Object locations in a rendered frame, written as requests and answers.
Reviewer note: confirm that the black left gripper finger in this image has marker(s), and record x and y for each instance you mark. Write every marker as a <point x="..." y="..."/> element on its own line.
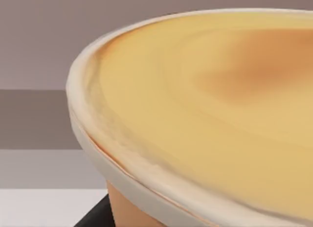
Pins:
<point x="97" y="216"/>

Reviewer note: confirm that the orange cup with cream rim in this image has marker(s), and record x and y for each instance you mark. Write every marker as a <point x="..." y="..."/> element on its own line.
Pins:
<point x="185" y="114"/>

